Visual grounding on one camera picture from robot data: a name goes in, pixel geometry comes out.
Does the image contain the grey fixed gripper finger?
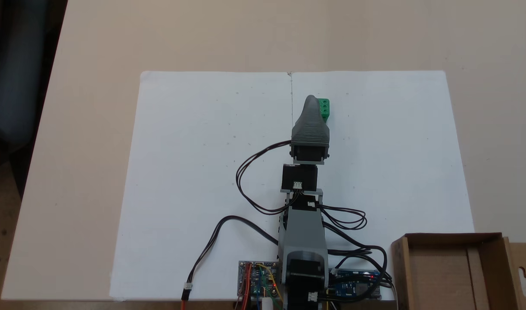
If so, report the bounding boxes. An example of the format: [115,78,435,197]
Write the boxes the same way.
[292,96,330,129]

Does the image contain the green circuit board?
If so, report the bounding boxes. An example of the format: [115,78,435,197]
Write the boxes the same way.
[238,260,280,298]

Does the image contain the brown cardboard box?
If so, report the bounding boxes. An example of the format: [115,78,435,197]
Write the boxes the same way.
[391,232,526,310]

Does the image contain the dark chair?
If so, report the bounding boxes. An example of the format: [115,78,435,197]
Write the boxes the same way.
[0,0,48,149]

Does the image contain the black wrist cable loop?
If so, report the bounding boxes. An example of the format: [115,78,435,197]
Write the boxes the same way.
[236,141,299,215]

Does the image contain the black elbow cable loop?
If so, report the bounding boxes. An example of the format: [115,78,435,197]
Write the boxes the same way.
[318,205,368,231]

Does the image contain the black base cable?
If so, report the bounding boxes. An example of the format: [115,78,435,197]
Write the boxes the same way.
[327,245,395,300]

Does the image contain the yellow and blue wires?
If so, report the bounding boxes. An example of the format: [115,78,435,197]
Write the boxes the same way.
[256,263,286,310]

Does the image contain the orange wires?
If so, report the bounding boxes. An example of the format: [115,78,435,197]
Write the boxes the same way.
[241,265,251,310]

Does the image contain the black cable with white connector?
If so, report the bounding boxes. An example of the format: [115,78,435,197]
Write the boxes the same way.
[181,215,280,310]

